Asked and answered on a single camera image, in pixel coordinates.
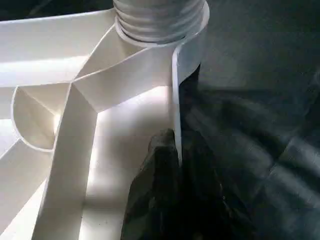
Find black work mat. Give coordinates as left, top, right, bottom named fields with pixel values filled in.
left=0, top=0, right=320, bottom=240

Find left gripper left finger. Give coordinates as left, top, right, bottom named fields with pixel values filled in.
left=120, top=128, right=182, bottom=240

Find white plastic table leg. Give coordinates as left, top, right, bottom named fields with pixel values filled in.
left=113, top=0, right=206, bottom=44

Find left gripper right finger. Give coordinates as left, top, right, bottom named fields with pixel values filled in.
left=179, top=131, right=257, bottom=240

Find white plastic table top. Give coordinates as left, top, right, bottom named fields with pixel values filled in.
left=0, top=0, right=210, bottom=240

